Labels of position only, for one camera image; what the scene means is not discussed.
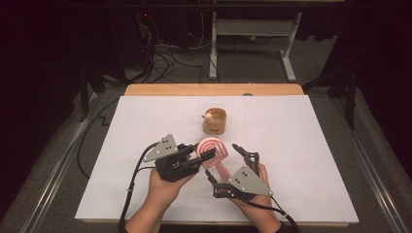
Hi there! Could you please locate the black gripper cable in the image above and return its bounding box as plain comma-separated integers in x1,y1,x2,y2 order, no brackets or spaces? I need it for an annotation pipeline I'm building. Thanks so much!
118,143,160,233
241,193,301,233

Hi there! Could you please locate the metal floor rail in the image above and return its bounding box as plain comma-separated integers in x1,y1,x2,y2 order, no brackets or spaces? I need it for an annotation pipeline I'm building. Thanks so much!
18,92,99,233
329,96,410,233

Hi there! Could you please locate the black floor cable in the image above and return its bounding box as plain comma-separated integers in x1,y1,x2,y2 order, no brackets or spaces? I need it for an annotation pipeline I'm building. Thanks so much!
76,97,121,181

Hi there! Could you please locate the pink hairbrush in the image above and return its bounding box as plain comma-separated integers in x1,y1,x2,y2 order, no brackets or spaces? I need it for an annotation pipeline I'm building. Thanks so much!
193,133,232,183

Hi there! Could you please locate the round wooden container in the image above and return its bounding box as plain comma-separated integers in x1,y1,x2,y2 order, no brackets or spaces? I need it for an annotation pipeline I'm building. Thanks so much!
202,107,227,136

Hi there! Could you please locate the wooden table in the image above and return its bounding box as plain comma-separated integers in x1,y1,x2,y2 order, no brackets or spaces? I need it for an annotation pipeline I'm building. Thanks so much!
81,83,351,228

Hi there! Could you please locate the tangle of floor cables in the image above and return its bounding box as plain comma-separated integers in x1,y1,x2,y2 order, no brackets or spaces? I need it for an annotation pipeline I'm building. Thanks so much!
135,18,207,84

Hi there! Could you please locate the white table mat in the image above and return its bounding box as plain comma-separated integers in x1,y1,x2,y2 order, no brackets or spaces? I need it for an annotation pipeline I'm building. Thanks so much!
75,94,360,224

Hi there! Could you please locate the white metal desk frame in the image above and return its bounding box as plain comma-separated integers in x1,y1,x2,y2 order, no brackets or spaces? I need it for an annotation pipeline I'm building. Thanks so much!
208,11,303,83

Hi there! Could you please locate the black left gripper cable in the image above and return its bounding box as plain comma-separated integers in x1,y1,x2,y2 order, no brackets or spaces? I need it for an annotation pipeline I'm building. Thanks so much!
118,143,160,233

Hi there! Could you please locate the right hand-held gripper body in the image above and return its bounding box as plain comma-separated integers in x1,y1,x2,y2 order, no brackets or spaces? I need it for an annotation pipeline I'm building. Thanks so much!
212,163,274,200

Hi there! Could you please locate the black electronics box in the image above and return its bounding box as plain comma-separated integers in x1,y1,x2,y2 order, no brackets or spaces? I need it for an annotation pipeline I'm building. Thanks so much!
108,11,155,74

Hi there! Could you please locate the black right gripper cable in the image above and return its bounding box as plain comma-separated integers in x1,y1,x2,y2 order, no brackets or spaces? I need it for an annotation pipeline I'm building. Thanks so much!
241,193,301,233

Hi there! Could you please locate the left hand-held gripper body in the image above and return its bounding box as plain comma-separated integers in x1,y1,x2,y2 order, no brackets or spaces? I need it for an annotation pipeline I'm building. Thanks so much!
143,133,202,183

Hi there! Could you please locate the dark metal stand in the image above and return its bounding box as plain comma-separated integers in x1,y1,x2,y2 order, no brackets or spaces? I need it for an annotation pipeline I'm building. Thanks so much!
302,62,358,131
78,61,107,123

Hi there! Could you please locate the person's left hand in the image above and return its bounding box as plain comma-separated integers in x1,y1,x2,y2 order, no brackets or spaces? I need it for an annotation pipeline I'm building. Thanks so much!
148,168,195,206

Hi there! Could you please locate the person's right hand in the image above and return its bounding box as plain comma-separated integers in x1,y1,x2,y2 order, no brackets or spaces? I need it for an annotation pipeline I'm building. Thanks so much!
232,162,282,225

